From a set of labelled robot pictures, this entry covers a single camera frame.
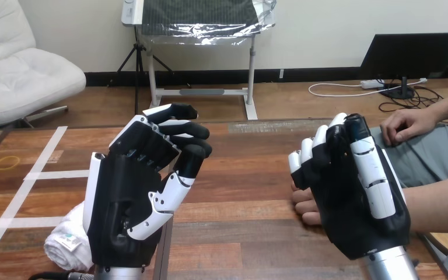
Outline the person's hand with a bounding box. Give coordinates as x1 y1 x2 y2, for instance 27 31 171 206
379 108 440 147
291 180 324 226

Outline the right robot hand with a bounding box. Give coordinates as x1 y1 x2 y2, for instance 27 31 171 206
288 113 411 260

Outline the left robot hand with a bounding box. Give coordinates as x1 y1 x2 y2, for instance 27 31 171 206
82 103 213 270

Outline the person's body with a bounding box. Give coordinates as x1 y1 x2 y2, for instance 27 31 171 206
369 122 448 280

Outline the rolled white towel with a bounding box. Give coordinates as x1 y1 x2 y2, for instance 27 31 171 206
44 201 95 272

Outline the white power strip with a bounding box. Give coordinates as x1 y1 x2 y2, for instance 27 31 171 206
360 79 386 90

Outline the dark screen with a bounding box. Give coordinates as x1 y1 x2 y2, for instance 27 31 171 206
360 31 448 100

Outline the white desk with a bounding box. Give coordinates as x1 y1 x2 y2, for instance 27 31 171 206
121 0 260 121

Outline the black tripod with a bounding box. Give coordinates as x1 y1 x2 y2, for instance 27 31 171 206
108 26 174 115

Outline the white cushioned chair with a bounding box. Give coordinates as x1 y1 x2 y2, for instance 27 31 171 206
0 0 87 129

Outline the foil sheet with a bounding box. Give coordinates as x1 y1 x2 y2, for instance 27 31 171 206
138 0 277 47

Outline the dark ribbed panel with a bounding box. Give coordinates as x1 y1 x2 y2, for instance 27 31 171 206
141 0 260 27

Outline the tangle of cables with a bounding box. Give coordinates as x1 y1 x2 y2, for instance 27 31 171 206
308 77 448 115

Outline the black cable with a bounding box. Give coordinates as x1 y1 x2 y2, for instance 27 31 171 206
27 271 95 280

